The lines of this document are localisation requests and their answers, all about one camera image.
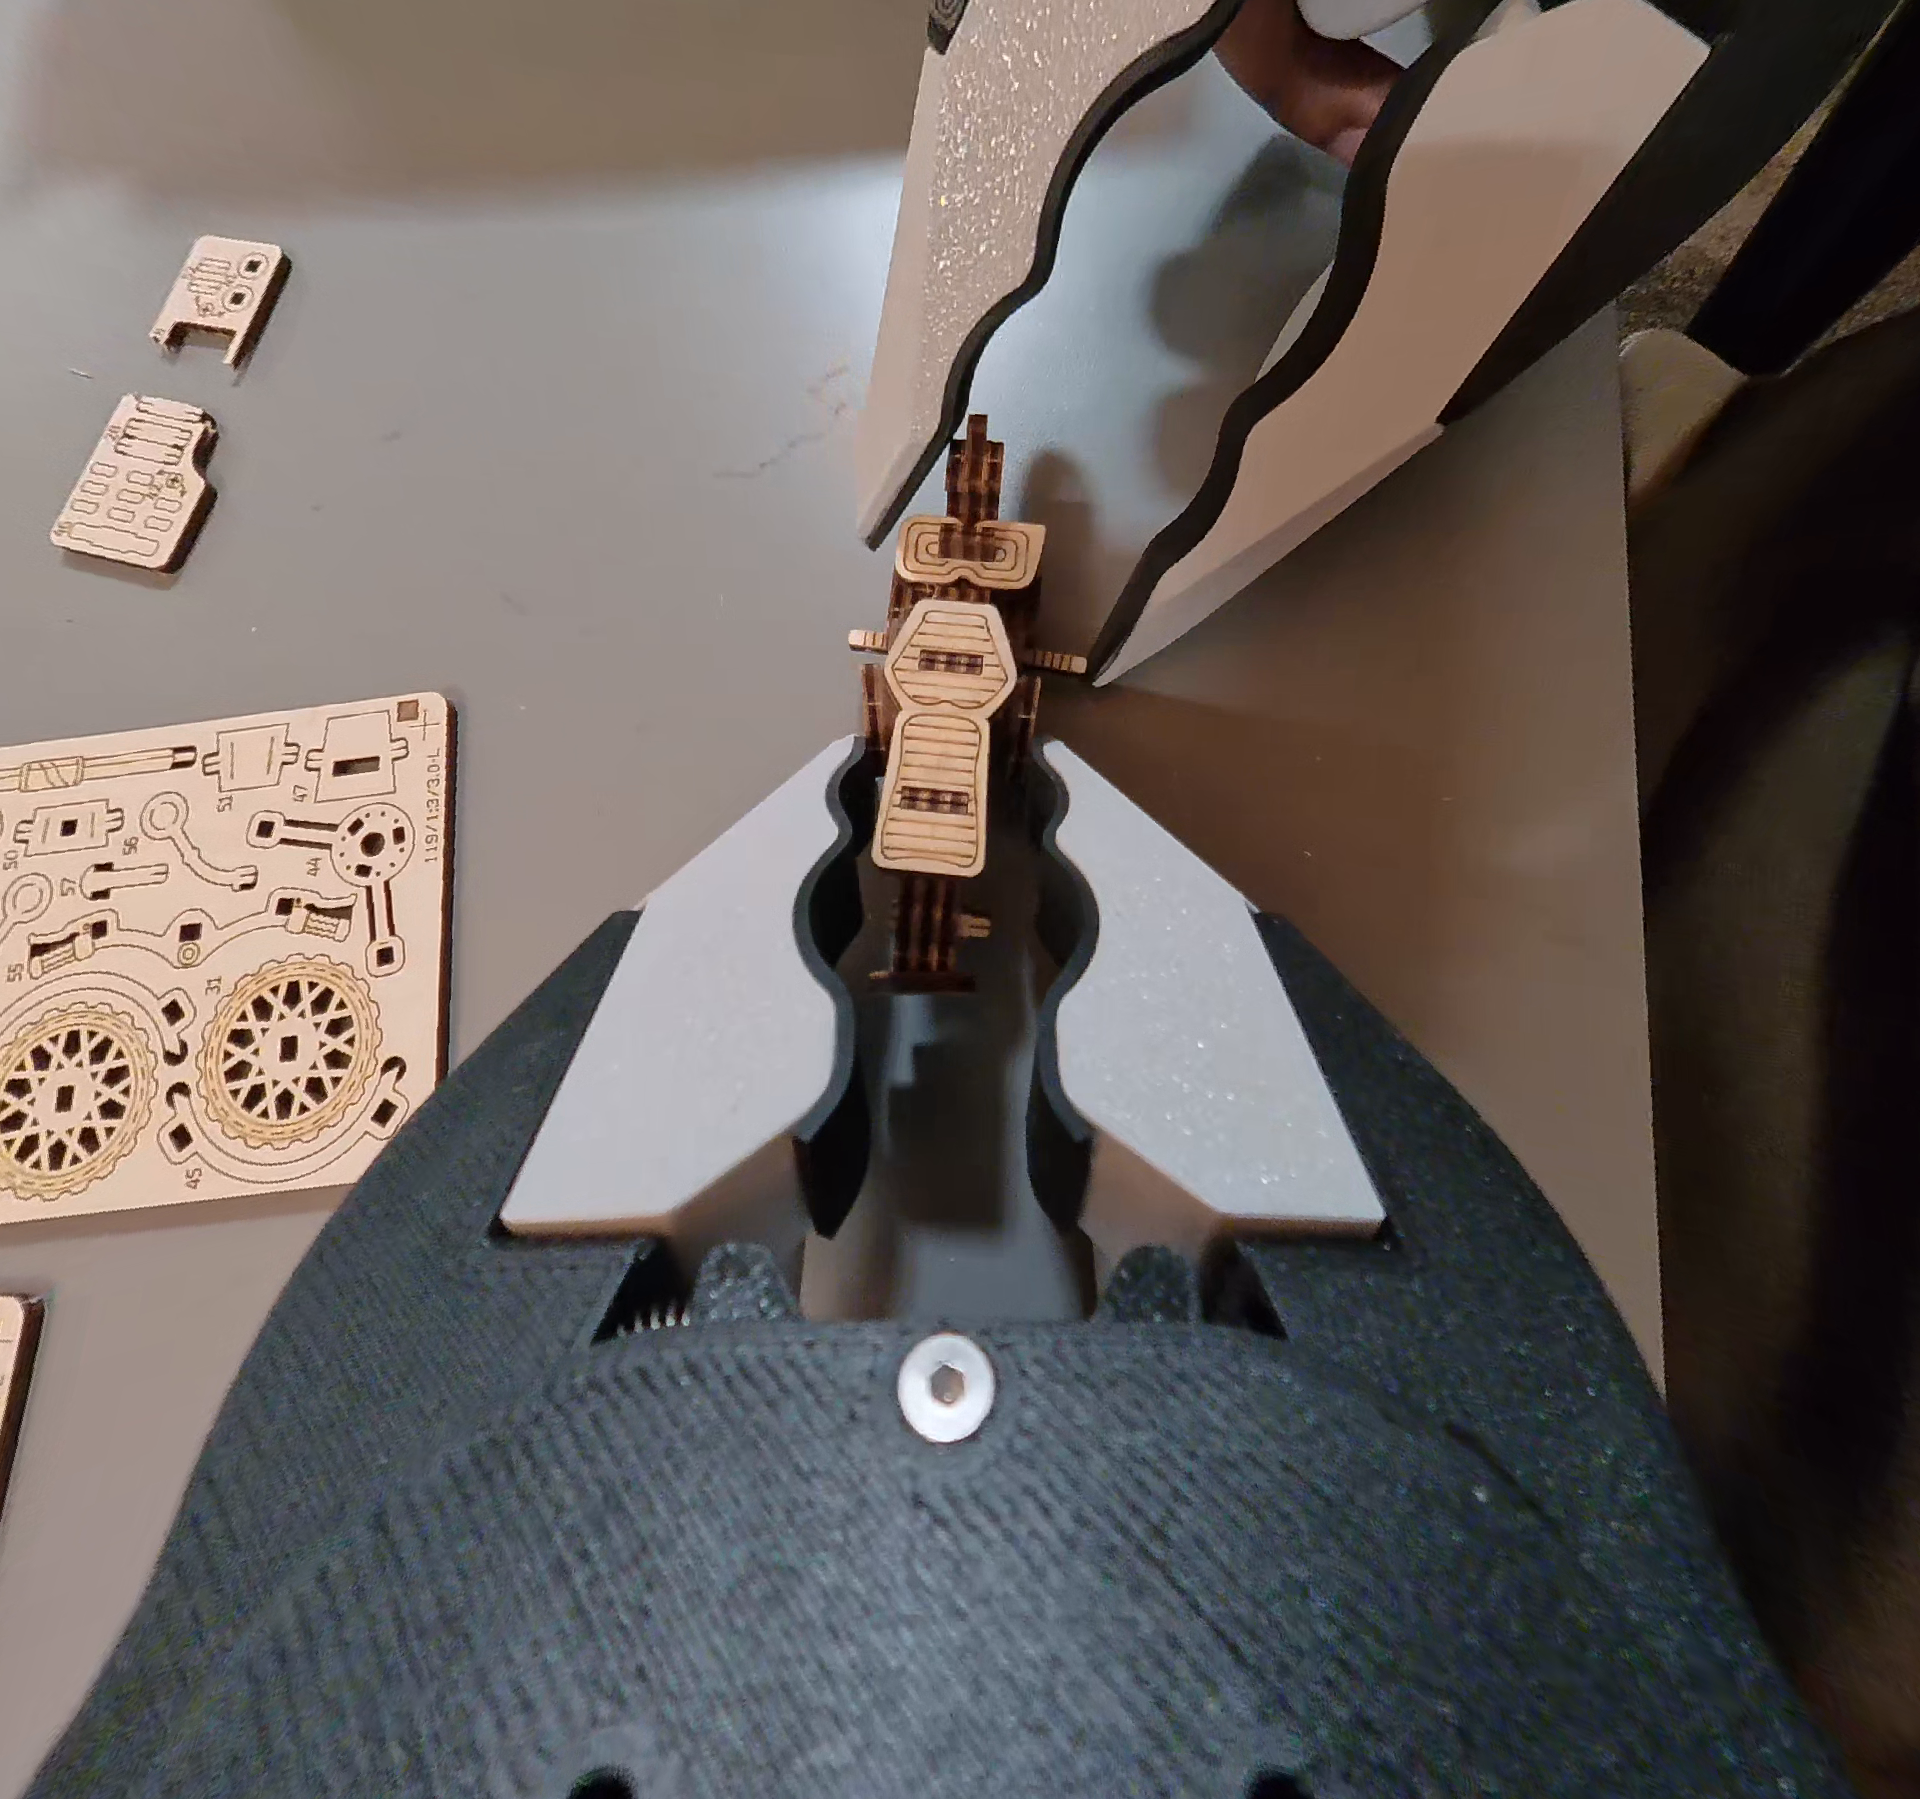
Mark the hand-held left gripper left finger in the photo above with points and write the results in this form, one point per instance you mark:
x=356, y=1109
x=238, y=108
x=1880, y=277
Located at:
x=675, y=1063

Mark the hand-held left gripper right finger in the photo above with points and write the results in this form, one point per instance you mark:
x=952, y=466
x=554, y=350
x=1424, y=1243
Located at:
x=1198, y=1078

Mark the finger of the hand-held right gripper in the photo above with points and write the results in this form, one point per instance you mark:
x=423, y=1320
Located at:
x=1425, y=331
x=1021, y=180

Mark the wooden puzzle model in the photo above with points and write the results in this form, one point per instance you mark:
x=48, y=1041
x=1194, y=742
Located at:
x=936, y=781

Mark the grey desk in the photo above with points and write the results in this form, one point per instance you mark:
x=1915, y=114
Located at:
x=452, y=553

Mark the person's right hand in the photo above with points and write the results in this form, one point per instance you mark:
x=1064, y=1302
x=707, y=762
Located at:
x=1303, y=75

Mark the wooden puzzle sheet notched corner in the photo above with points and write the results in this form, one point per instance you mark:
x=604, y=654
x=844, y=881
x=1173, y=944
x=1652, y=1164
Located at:
x=440, y=1018

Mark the person's beige shoe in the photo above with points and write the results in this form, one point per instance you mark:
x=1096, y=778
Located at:
x=1665, y=404

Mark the person's olive clothing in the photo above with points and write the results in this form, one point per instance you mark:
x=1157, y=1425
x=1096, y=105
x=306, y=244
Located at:
x=1799, y=929

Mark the wooden puzzle sheet with gears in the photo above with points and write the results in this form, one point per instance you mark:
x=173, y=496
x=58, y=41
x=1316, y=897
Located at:
x=16, y=1379

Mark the small wooden puzzle piece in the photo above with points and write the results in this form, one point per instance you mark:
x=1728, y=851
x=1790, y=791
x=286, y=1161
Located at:
x=136, y=478

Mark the tiny wooden puzzle piece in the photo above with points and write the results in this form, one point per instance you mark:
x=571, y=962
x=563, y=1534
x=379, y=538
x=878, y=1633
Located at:
x=225, y=286

